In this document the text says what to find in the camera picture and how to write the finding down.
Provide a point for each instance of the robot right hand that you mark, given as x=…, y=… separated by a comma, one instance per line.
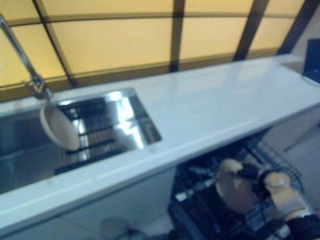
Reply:
x=258, y=182

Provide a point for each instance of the cream round plate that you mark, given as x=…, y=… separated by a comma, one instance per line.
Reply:
x=60, y=130
x=232, y=190

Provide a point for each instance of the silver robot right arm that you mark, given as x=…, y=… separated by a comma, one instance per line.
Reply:
x=287, y=207

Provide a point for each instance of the white cabinet door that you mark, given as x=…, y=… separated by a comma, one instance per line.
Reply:
x=295, y=130
x=125, y=207

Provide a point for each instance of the black sink drying rack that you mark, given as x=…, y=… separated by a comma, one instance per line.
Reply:
x=67, y=167

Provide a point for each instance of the stainless steel sink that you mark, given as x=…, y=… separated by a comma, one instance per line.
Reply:
x=15, y=140

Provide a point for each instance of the chrome gooseneck faucet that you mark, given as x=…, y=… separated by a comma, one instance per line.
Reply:
x=25, y=60

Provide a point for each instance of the dark window frame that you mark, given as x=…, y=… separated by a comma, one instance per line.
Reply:
x=178, y=37

